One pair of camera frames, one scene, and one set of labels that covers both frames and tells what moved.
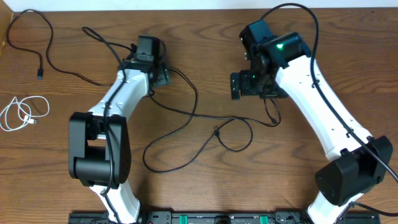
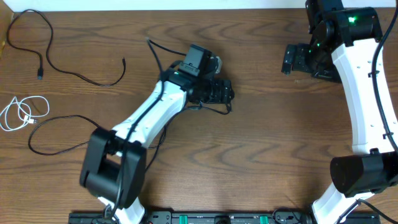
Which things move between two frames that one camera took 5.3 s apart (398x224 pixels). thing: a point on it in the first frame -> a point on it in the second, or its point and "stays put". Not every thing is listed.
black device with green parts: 225,217 stays put
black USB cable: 40,66 stays put
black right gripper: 245,89 -> 295,56
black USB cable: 223,117 -> 150,155
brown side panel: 6,18 stays put
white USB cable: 18,114 stays put
